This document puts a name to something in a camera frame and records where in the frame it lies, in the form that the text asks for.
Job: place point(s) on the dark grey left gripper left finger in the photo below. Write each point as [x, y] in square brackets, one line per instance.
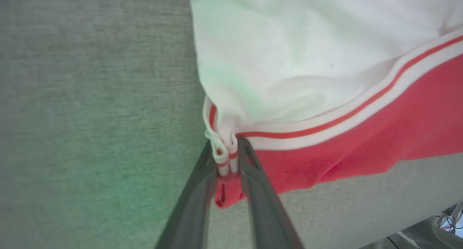
[191, 209]

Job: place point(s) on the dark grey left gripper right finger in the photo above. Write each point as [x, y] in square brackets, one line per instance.
[264, 205]

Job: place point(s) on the red and white basketball jersey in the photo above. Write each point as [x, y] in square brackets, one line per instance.
[307, 60]

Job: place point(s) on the grey fabric sofa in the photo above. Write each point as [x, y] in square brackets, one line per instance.
[90, 115]

